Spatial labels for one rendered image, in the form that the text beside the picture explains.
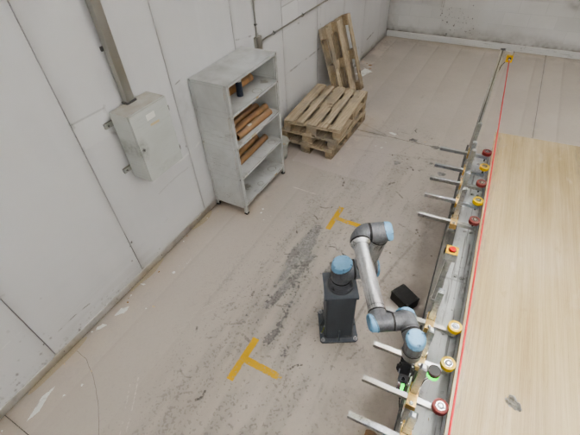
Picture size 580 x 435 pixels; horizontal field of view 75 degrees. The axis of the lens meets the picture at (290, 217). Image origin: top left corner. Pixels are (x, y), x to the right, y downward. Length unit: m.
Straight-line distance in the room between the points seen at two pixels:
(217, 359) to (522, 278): 2.37
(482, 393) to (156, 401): 2.29
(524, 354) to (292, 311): 1.85
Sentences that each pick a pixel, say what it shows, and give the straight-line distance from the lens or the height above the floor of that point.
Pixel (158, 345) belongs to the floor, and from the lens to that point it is 3.61.
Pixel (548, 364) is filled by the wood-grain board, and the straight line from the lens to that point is 2.64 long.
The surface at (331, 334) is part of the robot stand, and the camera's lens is 3.34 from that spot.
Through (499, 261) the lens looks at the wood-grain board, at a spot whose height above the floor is 0.90.
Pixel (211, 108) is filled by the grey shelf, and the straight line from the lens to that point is 3.80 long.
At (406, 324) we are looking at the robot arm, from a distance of 1.93.
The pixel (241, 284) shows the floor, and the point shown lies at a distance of 3.76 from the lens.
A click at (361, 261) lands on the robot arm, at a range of 2.09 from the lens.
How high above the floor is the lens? 2.98
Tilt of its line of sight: 43 degrees down
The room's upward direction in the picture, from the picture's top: 4 degrees counter-clockwise
